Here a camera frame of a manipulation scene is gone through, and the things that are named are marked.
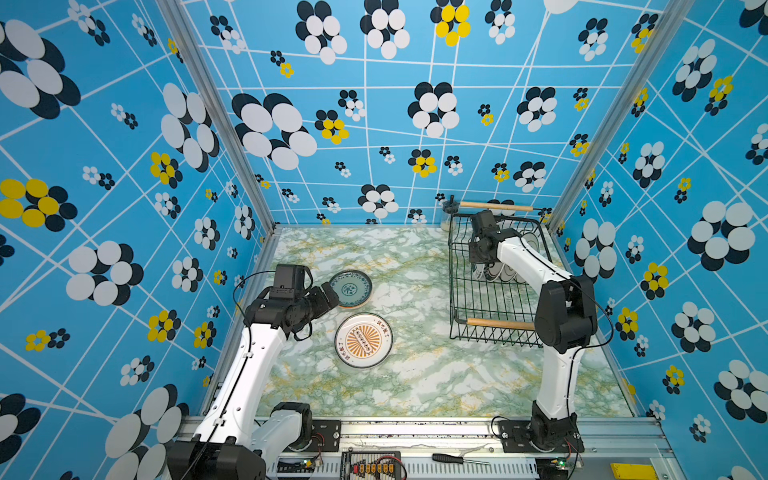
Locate white plate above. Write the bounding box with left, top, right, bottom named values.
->
left=329, top=270, right=373, bottom=309
left=522, top=232, right=540, bottom=251
left=498, top=264, right=517, bottom=282
left=483, top=262, right=504, bottom=281
left=334, top=313, right=394, bottom=370

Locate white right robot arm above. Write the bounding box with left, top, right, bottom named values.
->
left=469, top=210, right=598, bottom=453

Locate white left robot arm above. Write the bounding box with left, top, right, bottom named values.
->
left=167, top=264, right=339, bottom=479

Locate glass jar with black lid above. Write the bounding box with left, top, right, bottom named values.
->
left=440, top=195, right=460, bottom=232

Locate black terminal board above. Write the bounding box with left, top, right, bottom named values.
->
left=339, top=451, right=408, bottom=480

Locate black screwdriver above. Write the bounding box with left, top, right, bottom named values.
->
left=431, top=453, right=488, bottom=465

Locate yellow box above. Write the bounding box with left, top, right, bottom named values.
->
left=610, top=463, right=658, bottom=480

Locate wooden rack handle far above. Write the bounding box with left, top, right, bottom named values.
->
left=459, top=201, right=537, bottom=212

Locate black wire dish rack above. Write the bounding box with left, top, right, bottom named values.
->
left=448, top=213, right=542, bottom=347

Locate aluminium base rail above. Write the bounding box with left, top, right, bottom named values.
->
left=267, top=417, right=685, bottom=479

